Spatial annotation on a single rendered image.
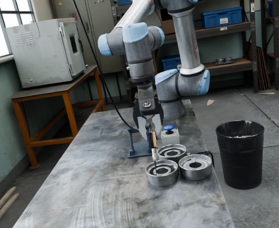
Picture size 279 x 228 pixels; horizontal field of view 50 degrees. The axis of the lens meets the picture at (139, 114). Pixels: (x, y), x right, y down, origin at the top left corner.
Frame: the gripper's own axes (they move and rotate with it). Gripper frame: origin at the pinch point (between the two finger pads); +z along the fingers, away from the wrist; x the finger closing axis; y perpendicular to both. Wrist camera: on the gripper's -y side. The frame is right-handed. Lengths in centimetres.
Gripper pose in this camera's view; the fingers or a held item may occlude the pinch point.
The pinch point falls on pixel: (152, 137)
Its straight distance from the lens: 96.3
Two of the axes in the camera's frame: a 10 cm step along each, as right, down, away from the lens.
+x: -9.8, 1.4, 1.0
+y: 0.5, -3.2, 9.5
